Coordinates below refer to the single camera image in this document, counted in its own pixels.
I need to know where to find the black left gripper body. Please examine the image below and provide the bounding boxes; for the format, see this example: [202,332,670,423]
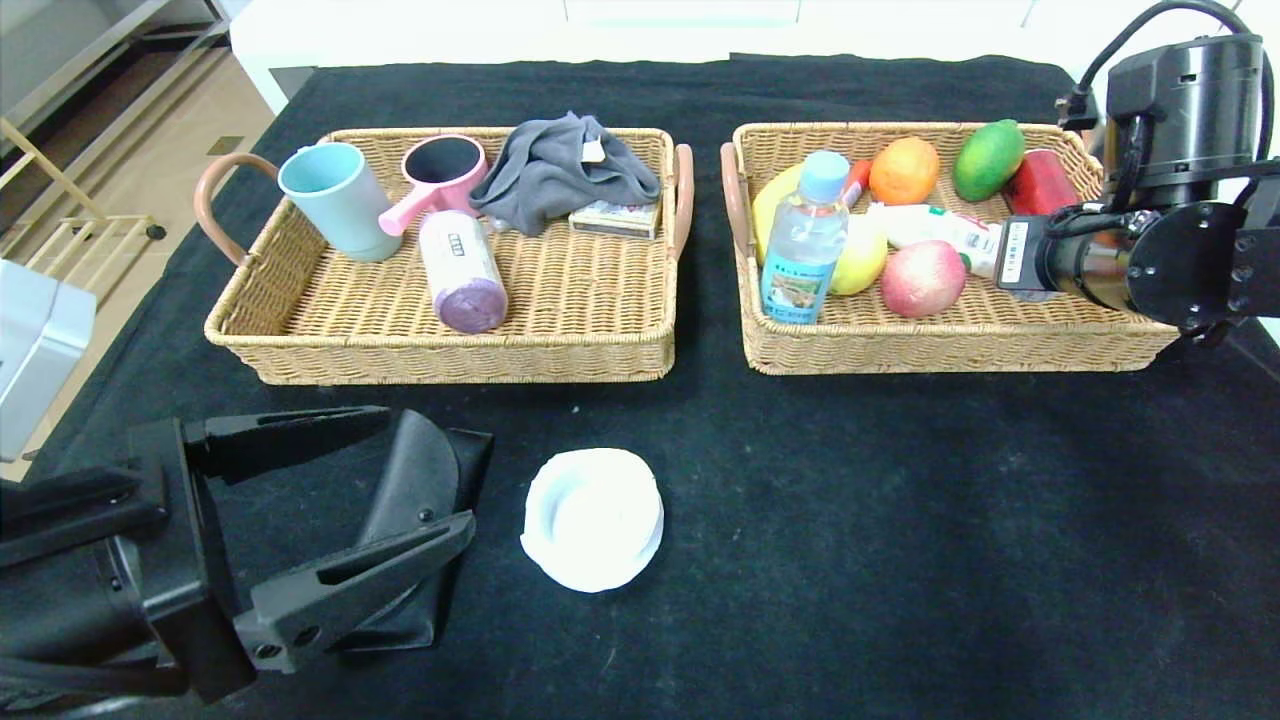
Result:
[0,417,259,705]

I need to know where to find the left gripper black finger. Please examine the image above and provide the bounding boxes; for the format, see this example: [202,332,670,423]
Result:
[232,509,477,675]
[183,404,392,487]

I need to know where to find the water bottle blue cap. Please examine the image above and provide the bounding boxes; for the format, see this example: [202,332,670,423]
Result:
[760,150,852,326]

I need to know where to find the yellow lemon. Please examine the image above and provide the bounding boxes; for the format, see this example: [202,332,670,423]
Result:
[830,215,890,297]

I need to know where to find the red pink peach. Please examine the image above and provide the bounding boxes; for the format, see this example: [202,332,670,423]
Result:
[880,240,968,319]

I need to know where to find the black glasses case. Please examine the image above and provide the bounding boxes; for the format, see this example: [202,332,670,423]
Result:
[340,409,496,651]

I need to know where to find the silver grey metal box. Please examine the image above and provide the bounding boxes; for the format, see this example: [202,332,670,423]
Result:
[0,260,98,463]

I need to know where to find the light blue plastic cup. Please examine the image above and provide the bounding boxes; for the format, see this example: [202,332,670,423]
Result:
[277,142,403,264]

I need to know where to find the pink purple cylinder bottle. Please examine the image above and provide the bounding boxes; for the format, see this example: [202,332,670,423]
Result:
[418,210,509,335]

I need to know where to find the white round lid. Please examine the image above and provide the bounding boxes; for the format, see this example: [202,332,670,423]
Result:
[520,448,665,594]

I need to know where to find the beige wooden rack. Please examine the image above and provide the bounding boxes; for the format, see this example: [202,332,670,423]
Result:
[0,115,169,311]

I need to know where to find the grey metal shelf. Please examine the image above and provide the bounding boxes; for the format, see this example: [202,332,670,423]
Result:
[0,0,229,131]

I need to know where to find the grey cloth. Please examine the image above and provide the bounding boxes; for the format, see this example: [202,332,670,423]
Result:
[470,112,663,238]

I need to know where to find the small printed card box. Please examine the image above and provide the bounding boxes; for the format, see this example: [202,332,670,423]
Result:
[570,201,663,241]

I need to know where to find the yellow banana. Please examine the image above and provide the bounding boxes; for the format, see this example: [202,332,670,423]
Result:
[751,163,803,266]

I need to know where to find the black table cloth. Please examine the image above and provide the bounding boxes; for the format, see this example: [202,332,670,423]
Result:
[0,55,1280,720]

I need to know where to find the orange fruit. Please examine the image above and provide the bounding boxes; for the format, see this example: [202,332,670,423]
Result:
[868,137,941,207]

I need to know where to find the white yogurt bottle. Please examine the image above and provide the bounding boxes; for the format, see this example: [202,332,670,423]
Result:
[865,203,1004,279]

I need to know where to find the green mango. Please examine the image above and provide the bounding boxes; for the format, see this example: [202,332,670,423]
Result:
[952,120,1026,203]

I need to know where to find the red soda can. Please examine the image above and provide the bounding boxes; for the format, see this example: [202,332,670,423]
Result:
[1003,149,1086,218]

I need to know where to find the pink mug with handle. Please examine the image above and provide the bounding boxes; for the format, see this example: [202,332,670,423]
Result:
[378,135,491,239]

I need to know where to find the wicker basket brown handles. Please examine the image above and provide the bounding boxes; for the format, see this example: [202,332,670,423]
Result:
[193,126,696,388]
[720,120,1186,378]

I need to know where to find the black camera cable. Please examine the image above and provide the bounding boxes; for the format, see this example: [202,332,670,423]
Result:
[1058,0,1276,161]

